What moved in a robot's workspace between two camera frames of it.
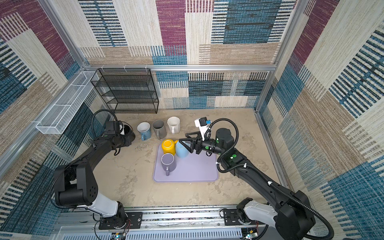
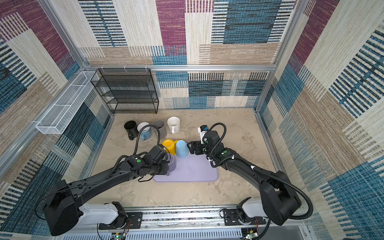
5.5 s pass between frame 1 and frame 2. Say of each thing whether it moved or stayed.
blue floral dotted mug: stayed
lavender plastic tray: stayed
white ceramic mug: stayed
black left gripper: moved
